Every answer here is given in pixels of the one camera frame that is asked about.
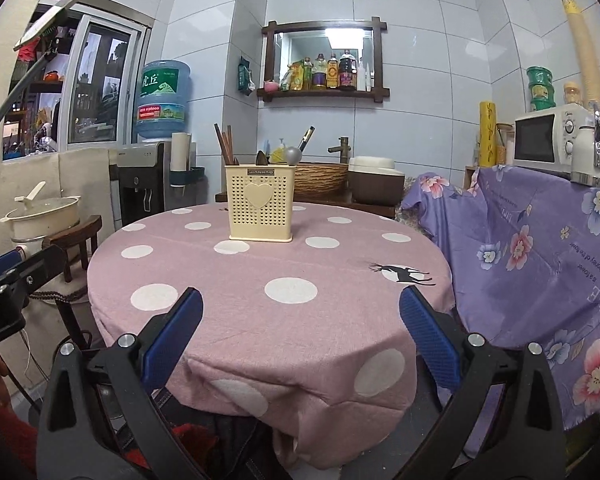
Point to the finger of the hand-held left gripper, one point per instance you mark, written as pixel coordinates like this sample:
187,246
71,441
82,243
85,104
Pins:
42,270
0,264

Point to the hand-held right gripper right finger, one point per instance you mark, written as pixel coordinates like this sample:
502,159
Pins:
430,332

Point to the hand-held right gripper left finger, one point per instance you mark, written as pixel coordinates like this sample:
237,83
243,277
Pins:
176,327

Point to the cream plastic utensil holder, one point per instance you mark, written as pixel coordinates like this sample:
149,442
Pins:
260,220

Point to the plain metal spoon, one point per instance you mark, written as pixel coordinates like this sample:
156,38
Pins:
262,158

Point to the person's left forearm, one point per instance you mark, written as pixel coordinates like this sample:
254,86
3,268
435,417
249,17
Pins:
2,430

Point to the beige fringed cloth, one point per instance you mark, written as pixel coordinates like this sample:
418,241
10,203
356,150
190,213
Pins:
55,292

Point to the cream cooking pot with lid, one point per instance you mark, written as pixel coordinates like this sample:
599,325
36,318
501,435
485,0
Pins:
42,220

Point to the dark wooden stool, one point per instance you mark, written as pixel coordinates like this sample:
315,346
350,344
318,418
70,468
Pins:
85,232

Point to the purple floral cloth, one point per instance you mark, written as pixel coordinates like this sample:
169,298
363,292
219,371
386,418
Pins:
520,285

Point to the person's red garment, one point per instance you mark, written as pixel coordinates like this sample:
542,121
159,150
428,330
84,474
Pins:
195,447

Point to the grey water dispenser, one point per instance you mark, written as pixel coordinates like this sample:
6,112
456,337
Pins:
135,185

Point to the pink polka dot tablecloth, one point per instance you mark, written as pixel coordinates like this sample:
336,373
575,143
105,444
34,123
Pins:
305,345

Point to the grey patterned cloth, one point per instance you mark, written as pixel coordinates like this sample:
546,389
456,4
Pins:
411,205

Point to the dark teal cup holder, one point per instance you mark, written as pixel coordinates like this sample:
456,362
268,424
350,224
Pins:
190,176

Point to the wooden storage box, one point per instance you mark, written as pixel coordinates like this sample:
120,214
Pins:
470,177

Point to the cream paper cup tube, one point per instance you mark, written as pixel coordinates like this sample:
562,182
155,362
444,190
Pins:
181,152

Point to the woven basket sink basin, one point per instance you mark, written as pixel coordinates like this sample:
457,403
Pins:
322,180

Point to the white framed window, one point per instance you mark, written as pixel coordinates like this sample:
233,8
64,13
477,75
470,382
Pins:
95,85

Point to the glass jar with wooden lid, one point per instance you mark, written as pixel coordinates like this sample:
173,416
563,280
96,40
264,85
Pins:
505,145

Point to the yellow soap pump bottle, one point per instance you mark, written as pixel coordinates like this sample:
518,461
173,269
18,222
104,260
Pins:
279,152

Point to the bronze faucet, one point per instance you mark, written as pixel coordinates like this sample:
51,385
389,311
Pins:
341,149

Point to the blue water cooler bottle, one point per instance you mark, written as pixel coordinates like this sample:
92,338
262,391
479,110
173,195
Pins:
162,100

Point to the yellow wrapped roll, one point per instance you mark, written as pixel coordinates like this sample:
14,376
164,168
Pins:
487,132

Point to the white microwave oven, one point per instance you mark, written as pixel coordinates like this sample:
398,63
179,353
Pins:
535,140

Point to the white thermos kettle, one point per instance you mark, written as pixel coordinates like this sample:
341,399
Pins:
587,157

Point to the smartphone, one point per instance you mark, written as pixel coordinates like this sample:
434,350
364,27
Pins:
47,22

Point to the green instant noodle cup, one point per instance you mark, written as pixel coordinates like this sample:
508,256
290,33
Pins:
541,91
540,75
541,105

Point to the small pink bowl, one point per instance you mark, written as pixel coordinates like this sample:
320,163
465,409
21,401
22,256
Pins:
270,86

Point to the green hanging packet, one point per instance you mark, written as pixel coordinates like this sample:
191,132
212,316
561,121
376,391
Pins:
245,76

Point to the white squeeze bottle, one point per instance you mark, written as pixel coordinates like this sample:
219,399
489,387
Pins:
365,79

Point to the dark soy sauce bottle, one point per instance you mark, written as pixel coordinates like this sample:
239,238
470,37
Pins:
347,74

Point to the amber oil bottle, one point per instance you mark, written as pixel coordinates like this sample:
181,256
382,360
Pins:
332,75

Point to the amber food jar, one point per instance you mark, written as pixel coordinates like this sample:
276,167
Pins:
573,94

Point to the yellow bottle with purple label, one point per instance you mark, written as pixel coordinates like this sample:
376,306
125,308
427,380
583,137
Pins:
320,74

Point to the green glass bottle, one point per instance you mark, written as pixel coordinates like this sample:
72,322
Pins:
307,75

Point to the wooden framed mirror shelf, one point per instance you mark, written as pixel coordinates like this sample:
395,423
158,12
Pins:
300,45

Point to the tall yellow paper cup stack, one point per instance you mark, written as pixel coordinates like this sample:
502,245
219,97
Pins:
585,55

